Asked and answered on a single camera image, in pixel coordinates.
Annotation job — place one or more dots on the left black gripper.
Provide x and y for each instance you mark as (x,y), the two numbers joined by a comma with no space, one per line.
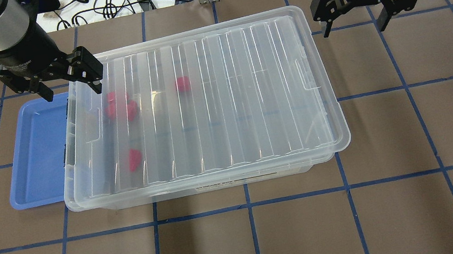
(24,51)

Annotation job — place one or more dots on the clear plastic box lid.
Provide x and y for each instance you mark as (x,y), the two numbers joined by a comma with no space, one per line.
(282,32)

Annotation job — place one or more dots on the blue plastic tray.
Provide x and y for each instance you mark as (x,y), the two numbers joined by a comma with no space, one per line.
(39,153)

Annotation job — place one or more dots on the clear plastic storage box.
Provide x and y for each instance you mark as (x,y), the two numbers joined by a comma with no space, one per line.
(240,123)

